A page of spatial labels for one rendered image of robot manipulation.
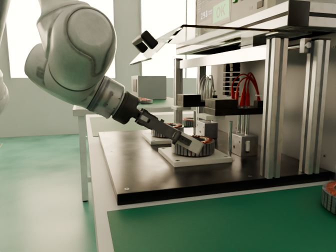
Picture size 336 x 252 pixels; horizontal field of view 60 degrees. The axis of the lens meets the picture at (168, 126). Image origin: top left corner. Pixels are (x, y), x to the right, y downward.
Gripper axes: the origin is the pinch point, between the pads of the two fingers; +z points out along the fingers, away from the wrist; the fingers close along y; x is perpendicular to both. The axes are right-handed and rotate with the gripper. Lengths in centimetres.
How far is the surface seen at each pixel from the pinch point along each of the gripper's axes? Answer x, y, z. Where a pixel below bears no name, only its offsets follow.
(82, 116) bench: -24, -161, -17
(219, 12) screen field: 38.0, -13.3, -5.2
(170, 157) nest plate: -5.4, 3.4, -3.3
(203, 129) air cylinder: 5.7, -21.5, 12.4
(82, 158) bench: -53, -161, -2
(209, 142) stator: 2.4, 4.3, 3.5
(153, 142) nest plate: -5.5, -16.8, -2.6
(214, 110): 10.1, 3.2, 1.1
